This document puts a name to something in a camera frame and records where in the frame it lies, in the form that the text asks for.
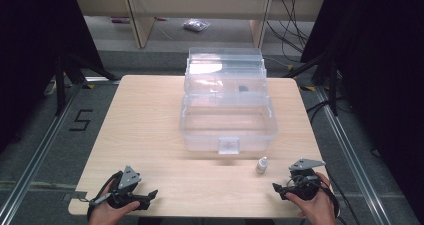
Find small white dropper bottle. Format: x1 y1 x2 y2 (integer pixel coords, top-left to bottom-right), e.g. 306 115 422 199
255 156 269 175

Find black floor cables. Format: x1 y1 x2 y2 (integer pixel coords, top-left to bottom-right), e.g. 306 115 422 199
265 0 312 55

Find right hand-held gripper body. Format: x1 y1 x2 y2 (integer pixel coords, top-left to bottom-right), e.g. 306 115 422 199
285 157 327 201

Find clear plastic storage box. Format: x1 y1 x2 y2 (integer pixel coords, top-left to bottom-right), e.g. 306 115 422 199
178 46 280 156

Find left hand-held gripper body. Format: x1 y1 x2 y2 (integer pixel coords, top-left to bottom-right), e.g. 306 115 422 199
107 165 151 211

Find person's left hand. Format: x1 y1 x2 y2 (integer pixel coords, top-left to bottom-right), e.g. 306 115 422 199
87 188 141 225

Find light wooden shelf unit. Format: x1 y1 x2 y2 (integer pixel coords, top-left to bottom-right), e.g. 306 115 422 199
72 0 326 49

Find aluminium floor rail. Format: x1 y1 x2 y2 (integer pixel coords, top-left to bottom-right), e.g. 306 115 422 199
0 81 86 225
314 84 396 225

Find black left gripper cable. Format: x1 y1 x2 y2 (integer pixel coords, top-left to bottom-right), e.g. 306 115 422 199
86 170 124 221

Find white floor cable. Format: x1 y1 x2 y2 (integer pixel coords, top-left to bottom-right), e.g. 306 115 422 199
42 78 58 98

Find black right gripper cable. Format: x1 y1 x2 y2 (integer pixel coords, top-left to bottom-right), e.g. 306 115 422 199
324 176 354 225

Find black stand legs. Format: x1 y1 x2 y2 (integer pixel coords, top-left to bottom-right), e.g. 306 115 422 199
282 49 343 117
53 49 120 117

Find black cable by stand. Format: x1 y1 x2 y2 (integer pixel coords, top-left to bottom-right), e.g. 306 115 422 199
305 96 348 124

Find person's right hand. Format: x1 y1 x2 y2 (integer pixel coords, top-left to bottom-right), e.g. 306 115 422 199
285 171 335 225

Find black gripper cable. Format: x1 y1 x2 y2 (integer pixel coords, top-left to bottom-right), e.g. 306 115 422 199
86 170 124 221
324 176 354 225

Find clear plastic bag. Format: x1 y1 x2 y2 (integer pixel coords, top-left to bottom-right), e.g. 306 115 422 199
182 18 212 33

